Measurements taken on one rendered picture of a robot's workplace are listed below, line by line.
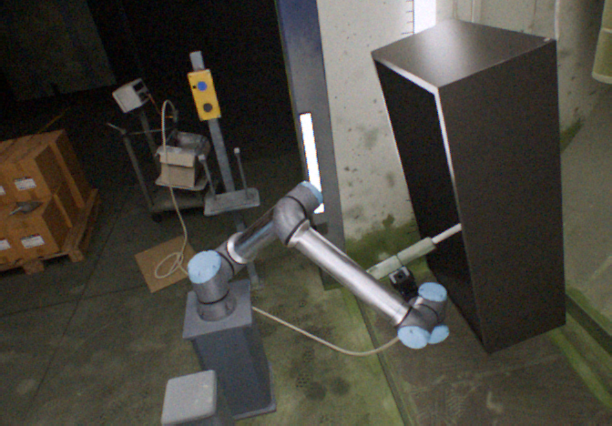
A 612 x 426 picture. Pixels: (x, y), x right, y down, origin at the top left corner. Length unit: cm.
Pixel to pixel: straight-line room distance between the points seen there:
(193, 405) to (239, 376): 176
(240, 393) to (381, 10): 203
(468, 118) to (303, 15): 117
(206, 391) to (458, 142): 106
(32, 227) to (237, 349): 247
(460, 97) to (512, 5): 139
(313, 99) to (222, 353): 135
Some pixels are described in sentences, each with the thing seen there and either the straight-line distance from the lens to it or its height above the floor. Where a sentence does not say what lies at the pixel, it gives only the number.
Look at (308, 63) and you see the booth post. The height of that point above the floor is 153.
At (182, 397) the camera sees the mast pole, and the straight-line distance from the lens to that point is 45.
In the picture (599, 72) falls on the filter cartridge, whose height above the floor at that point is 129.
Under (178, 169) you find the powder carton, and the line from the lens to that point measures 394.
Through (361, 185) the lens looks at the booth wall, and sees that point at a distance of 255.
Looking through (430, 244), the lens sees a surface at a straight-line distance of 176.
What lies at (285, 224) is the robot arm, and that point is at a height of 123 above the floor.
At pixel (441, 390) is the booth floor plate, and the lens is 239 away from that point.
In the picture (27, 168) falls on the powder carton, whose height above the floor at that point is 79.
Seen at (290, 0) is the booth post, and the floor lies 183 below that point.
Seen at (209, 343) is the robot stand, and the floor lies 56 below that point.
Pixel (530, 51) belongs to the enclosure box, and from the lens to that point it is 135.
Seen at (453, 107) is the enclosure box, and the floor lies 157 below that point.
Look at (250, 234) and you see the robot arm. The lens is 177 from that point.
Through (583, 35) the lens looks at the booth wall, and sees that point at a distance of 291.
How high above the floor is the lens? 198
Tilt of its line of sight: 29 degrees down
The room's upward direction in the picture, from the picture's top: 9 degrees counter-clockwise
